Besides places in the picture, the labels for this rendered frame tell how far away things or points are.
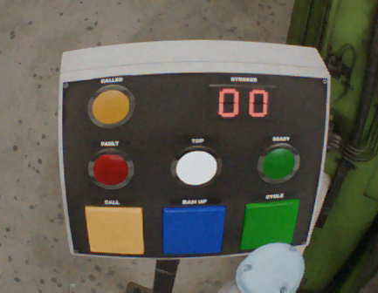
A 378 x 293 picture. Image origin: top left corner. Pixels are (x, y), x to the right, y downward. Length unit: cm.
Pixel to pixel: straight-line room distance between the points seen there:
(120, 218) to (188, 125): 15
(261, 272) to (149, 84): 31
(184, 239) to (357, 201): 61
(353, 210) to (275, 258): 89
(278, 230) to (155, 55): 29
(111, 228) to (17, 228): 112
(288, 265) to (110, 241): 37
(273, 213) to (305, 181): 6
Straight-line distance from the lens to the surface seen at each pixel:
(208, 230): 126
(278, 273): 95
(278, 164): 122
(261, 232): 128
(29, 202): 238
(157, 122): 117
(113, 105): 115
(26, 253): 232
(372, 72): 137
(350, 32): 134
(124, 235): 125
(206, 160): 120
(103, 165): 119
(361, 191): 176
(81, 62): 117
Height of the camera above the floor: 217
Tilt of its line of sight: 62 degrees down
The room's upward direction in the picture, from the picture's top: 10 degrees clockwise
